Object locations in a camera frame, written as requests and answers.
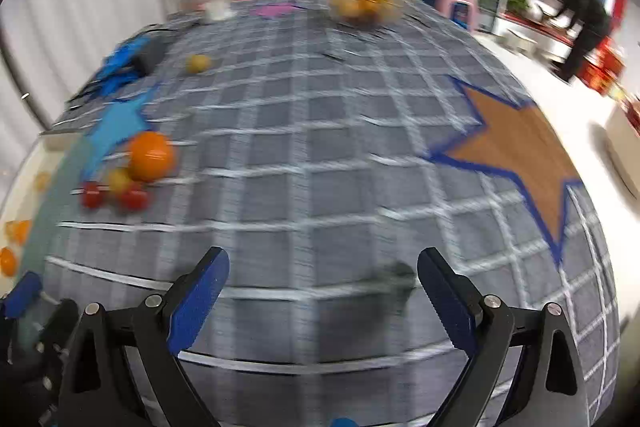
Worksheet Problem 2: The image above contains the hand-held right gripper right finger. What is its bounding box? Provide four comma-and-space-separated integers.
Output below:
417, 247, 591, 427

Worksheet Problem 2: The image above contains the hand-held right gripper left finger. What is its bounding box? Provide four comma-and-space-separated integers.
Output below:
60, 247, 231, 427

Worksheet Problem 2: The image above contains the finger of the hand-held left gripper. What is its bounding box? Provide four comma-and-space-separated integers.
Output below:
0, 271, 43, 319
37, 299, 80, 353

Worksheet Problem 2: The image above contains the small yellow kumquat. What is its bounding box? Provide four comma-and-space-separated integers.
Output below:
107, 168, 133, 195

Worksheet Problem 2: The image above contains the large orange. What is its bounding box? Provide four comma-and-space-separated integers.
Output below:
128, 132, 176, 182

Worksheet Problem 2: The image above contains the small orange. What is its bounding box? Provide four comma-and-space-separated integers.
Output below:
5, 219, 32, 244
0, 247, 20, 278

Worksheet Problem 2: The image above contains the red cherry tomato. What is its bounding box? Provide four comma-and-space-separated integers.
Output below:
81, 182, 106, 209
117, 187, 149, 211

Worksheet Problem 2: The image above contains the white tray with fruit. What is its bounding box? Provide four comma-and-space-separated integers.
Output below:
0, 127, 76, 278

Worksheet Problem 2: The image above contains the grey checked star tablecloth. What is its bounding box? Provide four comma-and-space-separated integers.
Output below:
20, 0, 621, 427

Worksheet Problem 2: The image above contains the white sofa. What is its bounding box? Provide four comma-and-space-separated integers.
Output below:
602, 107, 640, 198

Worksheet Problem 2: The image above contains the black power adapter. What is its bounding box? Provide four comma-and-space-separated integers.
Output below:
135, 38, 166, 75

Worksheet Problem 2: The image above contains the small white bench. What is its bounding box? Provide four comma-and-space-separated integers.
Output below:
502, 29, 536, 52

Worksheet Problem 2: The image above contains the stack of red gift boxes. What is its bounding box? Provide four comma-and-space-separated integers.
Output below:
580, 39, 628, 95

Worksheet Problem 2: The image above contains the red television console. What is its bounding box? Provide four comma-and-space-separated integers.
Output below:
500, 12, 581, 52

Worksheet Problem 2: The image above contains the clear glass bowl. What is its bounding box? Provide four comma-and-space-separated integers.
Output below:
327, 0, 401, 28

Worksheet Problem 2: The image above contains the pile of pale kumquats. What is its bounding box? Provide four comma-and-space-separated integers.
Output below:
332, 0, 393, 25

